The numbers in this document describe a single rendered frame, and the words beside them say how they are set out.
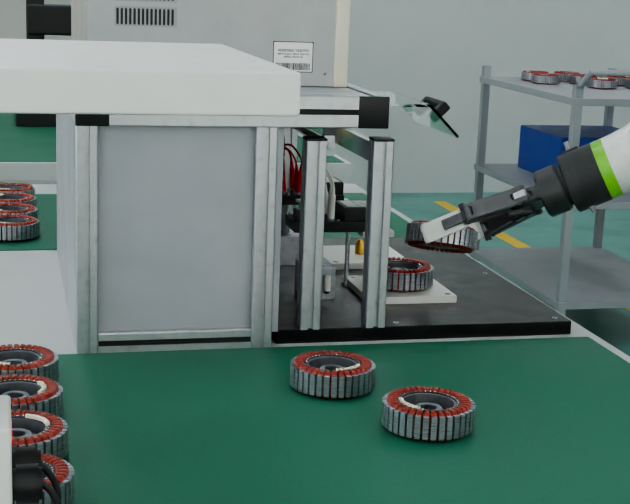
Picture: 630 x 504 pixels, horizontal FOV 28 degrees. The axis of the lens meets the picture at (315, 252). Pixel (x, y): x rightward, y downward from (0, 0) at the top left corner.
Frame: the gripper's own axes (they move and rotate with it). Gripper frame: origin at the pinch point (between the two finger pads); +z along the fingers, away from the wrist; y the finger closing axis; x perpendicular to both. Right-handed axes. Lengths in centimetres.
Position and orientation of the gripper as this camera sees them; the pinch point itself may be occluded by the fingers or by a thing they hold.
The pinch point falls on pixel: (443, 235)
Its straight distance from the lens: 197.7
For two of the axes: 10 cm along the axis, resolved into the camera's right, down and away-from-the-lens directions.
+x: 3.1, 9.2, -2.3
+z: -8.9, 3.7, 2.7
